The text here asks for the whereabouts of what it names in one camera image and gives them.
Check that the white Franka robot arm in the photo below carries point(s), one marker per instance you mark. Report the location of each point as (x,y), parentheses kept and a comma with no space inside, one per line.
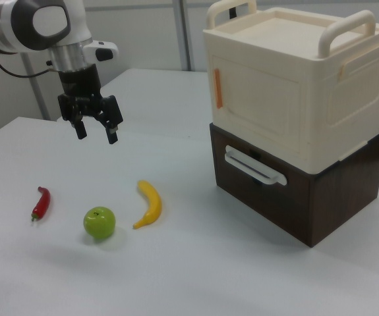
(17,26)

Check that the green apple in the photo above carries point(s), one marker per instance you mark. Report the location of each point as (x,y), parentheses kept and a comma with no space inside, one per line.
(99,222)

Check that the dark brown drawer box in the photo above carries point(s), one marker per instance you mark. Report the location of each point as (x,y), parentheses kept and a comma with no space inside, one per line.
(308,210)

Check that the grey metal pole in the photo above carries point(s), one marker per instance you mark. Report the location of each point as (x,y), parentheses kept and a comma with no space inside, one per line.
(39,95)

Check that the red chili pepper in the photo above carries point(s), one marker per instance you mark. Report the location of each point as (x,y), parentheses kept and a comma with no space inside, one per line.
(42,204)

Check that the yellow banana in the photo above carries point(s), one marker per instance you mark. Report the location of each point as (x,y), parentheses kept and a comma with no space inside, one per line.
(153,205)

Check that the cream plastic cabinet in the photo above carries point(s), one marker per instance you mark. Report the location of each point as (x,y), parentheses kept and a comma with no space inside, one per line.
(337,108)

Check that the cream cabinet door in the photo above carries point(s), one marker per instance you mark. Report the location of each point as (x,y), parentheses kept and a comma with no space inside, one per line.
(258,102)

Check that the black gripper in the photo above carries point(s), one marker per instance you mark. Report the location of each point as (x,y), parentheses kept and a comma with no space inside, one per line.
(78,82)

